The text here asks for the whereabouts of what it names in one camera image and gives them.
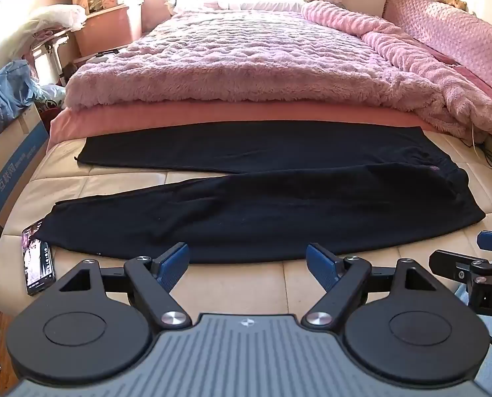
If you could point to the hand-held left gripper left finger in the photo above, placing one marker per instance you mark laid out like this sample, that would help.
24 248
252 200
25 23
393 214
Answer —
175 265

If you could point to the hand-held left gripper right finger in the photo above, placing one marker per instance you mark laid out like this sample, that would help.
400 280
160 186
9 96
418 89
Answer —
322 266

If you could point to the black pants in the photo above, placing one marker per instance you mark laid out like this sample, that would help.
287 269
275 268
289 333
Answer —
271 215

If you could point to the cream leather bed bench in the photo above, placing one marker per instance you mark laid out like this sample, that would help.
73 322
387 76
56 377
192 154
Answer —
105 178

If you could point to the black smartphone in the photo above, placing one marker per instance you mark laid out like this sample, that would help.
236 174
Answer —
37 264

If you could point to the pink bed sheet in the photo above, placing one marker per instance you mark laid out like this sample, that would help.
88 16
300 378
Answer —
188 116

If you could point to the printed cardboard box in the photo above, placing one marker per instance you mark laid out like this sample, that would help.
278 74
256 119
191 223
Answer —
10 169

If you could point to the pink fluffy blanket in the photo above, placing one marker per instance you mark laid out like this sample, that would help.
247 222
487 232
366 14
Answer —
250 62

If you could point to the pink quilted headboard cover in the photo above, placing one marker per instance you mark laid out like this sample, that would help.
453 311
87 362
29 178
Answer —
444 29

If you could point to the brown stuffed toy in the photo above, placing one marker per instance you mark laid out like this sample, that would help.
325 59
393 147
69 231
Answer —
453 1

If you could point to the blue translucent bag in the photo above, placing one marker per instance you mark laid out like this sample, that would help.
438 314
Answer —
155 2

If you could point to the white fluffy cloth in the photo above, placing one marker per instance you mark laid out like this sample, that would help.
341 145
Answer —
51 22

